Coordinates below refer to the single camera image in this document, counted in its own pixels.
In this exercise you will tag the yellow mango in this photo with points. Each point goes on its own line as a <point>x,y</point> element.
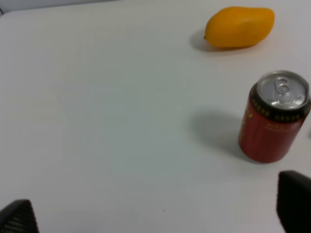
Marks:
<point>237,27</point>

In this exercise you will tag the red soda can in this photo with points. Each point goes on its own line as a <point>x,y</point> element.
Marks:
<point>277,106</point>

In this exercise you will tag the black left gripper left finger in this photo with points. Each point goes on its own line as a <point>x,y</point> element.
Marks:
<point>18,217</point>

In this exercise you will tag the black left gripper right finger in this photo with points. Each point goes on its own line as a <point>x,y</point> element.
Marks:
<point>293,204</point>

